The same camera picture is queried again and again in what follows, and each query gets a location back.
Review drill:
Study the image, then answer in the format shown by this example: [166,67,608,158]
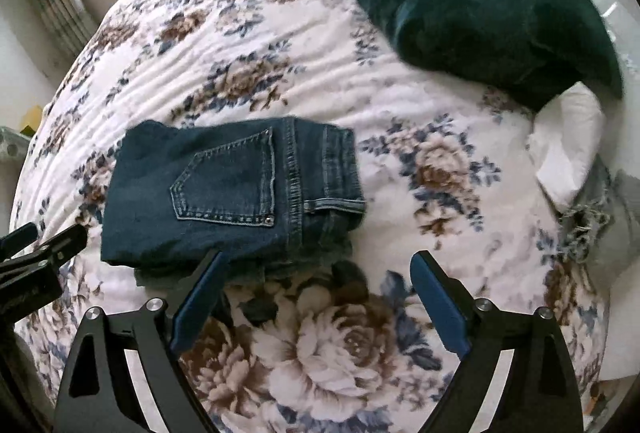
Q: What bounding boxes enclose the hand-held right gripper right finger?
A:
[410,250,585,433]

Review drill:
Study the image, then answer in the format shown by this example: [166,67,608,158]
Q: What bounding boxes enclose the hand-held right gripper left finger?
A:
[52,249,230,433]

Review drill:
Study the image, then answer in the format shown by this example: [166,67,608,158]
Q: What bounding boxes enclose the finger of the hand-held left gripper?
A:
[0,221,39,260]
[0,225,89,282]

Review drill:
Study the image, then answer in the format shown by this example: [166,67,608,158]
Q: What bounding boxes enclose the dark blue jeans pants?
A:
[100,116,369,275]

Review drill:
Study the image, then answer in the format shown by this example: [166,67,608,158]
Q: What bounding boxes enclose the green and white container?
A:
[0,125,27,160]

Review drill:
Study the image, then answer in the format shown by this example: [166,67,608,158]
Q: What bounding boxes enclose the yellow box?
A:
[21,106,44,135]

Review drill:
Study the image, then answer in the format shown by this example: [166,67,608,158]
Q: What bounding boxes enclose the frayed denim garment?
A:
[556,162,617,265]

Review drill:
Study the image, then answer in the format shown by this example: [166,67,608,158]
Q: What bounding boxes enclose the grey rolled towel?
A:
[597,168,639,295]

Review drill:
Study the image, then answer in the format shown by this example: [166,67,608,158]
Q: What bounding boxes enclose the white tissue bag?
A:
[526,82,609,207]

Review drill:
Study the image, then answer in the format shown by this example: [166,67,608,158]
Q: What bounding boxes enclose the grey-green striped curtain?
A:
[21,0,102,60]

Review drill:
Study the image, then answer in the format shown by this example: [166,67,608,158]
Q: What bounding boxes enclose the floral bed blanket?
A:
[10,0,622,433]

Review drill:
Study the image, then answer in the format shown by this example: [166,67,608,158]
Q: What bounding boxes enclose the white headboard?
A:
[570,0,640,79]

